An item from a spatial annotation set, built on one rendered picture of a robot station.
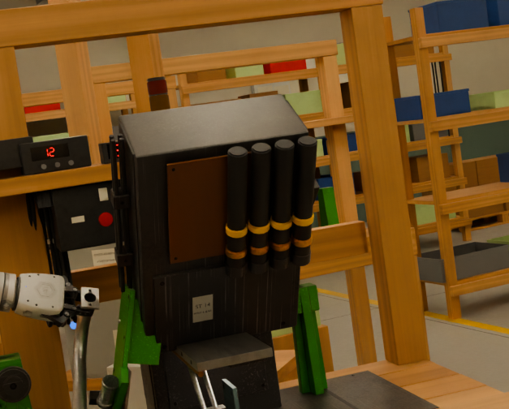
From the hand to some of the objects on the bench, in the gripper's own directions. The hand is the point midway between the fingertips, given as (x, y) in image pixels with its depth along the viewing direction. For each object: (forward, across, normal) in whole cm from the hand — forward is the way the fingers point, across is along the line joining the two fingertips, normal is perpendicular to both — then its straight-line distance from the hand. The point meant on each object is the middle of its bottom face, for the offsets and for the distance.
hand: (84, 303), depth 227 cm
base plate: (+28, +22, -19) cm, 40 cm away
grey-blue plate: (+35, +30, -4) cm, 46 cm away
